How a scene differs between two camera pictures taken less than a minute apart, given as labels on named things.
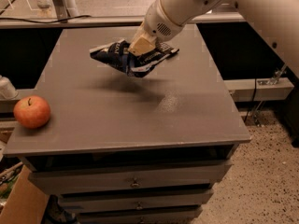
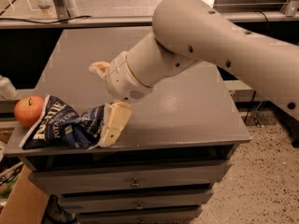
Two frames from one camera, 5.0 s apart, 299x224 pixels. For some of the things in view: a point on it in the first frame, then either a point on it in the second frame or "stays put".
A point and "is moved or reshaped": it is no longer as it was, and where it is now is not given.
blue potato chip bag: (118, 53) is moved or reshaped
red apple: (32, 111) stays put
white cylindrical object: (7, 91) stays put
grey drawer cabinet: (124, 149) stays put
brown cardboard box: (27, 202) stays put
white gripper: (158, 24) to (121, 77)
